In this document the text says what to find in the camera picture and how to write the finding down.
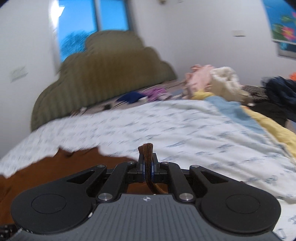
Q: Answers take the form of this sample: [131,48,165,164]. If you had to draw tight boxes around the brown knitted garment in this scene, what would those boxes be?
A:
[0,143,169,225]

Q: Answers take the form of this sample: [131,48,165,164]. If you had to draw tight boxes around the pink clothes pile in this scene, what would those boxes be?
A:
[183,65,215,99]

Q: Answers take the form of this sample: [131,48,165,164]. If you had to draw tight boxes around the cream white clothes pile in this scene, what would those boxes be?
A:
[210,67,252,104]

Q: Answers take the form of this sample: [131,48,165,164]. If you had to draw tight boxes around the dark navy clothes pile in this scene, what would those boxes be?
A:
[261,76,295,122]

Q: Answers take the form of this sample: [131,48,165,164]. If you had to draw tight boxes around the white script-print bed quilt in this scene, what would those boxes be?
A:
[1,100,295,240]

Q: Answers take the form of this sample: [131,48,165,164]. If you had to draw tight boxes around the navy blue small garment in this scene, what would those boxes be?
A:
[116,91,145,104]

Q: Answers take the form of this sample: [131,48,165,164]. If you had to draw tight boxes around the purple small garment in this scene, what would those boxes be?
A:
[142,87,171,102]

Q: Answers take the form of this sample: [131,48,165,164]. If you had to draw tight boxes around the light blue cloth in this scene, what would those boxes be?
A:
[205,96,265,135]

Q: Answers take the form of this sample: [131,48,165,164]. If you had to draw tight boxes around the olive green padded headboard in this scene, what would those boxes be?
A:
[31,31,177,131]

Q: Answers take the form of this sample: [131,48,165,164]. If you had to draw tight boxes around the yellow blanket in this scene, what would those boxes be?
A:
[190,91,295,162]

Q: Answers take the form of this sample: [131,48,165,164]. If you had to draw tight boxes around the window with blue sky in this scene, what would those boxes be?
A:
[49,1,132,64]

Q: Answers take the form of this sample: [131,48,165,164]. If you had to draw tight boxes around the floral roller blind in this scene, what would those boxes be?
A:
[262,0,295,45]

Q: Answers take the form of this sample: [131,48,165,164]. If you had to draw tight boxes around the white wall switch plate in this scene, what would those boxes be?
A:
[232,30,246,37]

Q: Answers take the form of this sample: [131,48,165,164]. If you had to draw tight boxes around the white wall socket plate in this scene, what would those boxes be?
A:
[10,66,28,82]

